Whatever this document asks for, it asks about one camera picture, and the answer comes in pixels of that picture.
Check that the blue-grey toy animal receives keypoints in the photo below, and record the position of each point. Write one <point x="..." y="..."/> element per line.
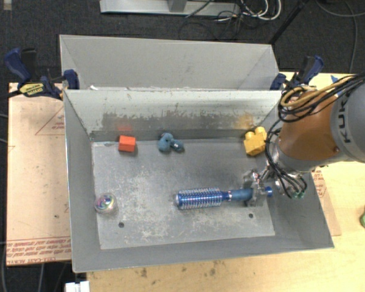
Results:
<point x="167" y="143"/>

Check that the brown cardboard board red print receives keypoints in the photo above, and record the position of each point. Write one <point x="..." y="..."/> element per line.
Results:
<point x="36" y="169"/>

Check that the orange block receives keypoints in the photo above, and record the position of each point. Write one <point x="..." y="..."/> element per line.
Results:
<point x="127" y="143"/>

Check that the blue round hairbrush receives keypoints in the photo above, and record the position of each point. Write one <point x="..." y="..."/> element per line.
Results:
<point x="200" y="197"/>

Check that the grey metal bin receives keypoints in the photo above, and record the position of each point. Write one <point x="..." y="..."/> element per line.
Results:
<point x="170" y="175"/>

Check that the yellow toy building block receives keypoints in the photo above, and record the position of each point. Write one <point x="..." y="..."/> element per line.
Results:
<point x="255" y="141"/>

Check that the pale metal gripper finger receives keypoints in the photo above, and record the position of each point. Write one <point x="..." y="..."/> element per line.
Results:
<point x="248" y="178"/>
<point x="255" y="199"/>

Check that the clear iridescent ball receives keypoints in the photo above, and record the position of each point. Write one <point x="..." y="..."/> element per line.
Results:
<point x="105" y="203"/>

